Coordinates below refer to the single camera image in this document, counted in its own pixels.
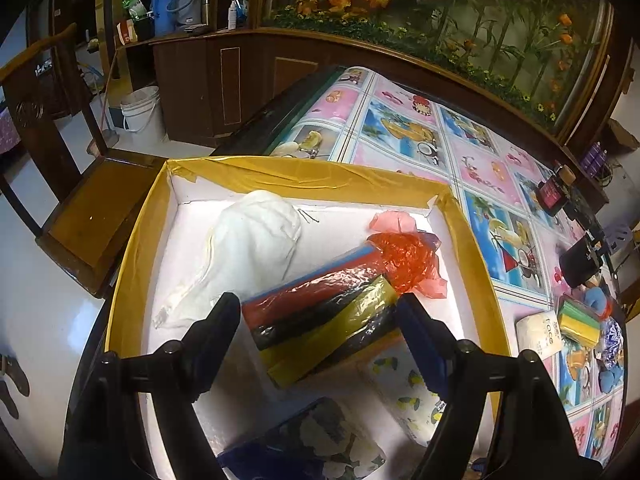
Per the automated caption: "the lemon print tissue pack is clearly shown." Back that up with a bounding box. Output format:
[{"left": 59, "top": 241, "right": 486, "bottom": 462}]
[{"left": 359, "top": 341, "right": 446, "bottom": 446}]

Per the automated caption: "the red plastic bag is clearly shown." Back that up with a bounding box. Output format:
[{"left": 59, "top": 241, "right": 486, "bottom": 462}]
[{"left": 368, "top": 210, "right": 448, "bottom": 299}]

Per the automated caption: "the colourful sponge pack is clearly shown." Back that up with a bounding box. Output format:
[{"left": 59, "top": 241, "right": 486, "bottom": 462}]
[{"left": 242, "top": 240, "right": 397, "bottom": 389}]

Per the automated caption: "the white cloth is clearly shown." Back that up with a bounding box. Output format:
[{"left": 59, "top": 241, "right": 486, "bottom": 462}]
[{"left": 152, "top": 190, "right": 302, "bottom": 330}]

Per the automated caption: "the blue floral tissue pack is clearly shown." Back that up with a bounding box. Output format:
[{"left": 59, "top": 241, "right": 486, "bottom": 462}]
[{"left": 217, "top": 398, "right": 386, "bottom": 479}]

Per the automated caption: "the blue knitted item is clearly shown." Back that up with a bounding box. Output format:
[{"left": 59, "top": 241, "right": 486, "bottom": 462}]
[{"left": 584, "top": 287, "right": 625, "bottom": 393}]

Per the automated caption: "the blue printed plastic bag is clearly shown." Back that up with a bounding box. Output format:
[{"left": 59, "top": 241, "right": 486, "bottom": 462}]
[{"left": 597, "top": 316, "right": 624, "bottom": 370}]

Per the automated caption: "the white face tissue pack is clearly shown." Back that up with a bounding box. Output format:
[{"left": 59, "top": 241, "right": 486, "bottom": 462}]
[{"left": 515, "top": 310, "right": 563, "bottom": 360}]

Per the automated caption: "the yellow cardboard box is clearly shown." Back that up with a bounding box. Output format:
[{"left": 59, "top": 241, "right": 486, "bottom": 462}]
[{"left": 103, "top": 155, "right": 511, "bottom": 480}]

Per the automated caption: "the wooden chair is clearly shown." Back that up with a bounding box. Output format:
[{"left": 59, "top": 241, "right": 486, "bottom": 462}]
[{"left": 1, "top": 25, "right": 164, "bottom": 298}]

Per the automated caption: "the purple phone stand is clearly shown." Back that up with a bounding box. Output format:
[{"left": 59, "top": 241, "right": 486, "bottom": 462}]
[{"left": 592, "top": 220, "right": 634, "bottom": 278}]

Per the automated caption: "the white plastic bucket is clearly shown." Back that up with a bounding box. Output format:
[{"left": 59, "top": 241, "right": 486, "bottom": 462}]
[{"left": 120, "top": 84, "right": 165, "bottom": 148}]

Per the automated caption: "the flower landscape picture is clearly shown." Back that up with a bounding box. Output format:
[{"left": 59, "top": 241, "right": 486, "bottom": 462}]
[{"left": 252, "top": 0, "right": 634, "bottom": 144}]

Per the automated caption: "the blue thermos jug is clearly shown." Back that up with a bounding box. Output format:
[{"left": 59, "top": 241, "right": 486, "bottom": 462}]
[{"left": 151, "top": 0, "right": 203, "bottom": 37}]

